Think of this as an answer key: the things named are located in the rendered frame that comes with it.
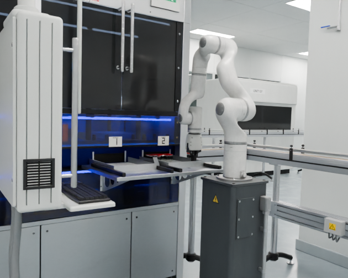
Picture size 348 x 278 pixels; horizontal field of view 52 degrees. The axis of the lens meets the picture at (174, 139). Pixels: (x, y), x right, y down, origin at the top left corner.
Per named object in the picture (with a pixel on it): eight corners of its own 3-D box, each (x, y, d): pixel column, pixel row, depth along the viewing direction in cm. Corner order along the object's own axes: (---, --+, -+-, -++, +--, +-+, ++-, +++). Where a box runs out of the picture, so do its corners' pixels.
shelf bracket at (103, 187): (100, 191, 211) (100, 169, 210) (104, 190, 212) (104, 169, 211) (126, 203, 183) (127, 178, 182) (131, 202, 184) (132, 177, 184)
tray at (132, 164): (89, 164, 214) (89, 158, 214) (128, 162, 229) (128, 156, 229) (114, 172, 186) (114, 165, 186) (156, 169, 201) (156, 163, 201)
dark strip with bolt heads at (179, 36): (173, 143, 239) (177, 22, 234) (178, 143, 242) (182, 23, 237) (174, 143, 238) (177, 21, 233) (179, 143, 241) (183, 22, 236)
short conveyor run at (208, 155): (178, 164, 253) (179, 142, 252) (166, 161, 266) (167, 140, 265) (247, 160, 292) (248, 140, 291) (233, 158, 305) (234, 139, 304)
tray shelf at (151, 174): (81, 167, 211) (81, 165, 211) (178, 162, 251) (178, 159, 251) (116, 181, 172) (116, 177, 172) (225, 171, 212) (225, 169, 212)
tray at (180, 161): (139, 161, 234) (139, 156, 233) (172, 159, 248) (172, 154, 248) (168, 168, 206) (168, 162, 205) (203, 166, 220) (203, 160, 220)
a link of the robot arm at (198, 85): (188, 72, 203) (183, 125, 208) (209, 74, 212) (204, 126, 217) (179, 71, 211) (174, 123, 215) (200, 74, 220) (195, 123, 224)
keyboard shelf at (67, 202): (26, 193, 178) (26, 188, 177) (82, 188, 193) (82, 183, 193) (49, 215, 140) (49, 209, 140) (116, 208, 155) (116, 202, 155)
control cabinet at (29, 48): (-6, 190, 174) (-6, 25, 169) (36, 186, 185) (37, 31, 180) (11, 215, 132) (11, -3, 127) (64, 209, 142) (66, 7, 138)
